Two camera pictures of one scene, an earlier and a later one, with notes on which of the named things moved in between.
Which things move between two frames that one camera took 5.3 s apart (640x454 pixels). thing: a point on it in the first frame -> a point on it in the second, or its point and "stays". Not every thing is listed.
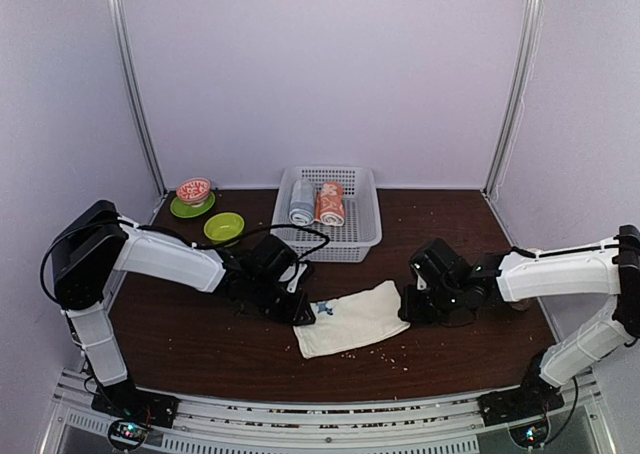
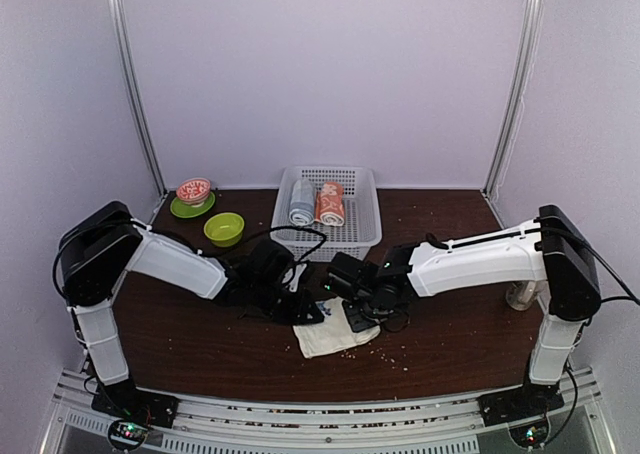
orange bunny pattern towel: x=330 y=203 stays
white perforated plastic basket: x=327 y=214 stays
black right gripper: x=408 y=311 -> x=357 y=324
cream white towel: x=352 y=319 stays
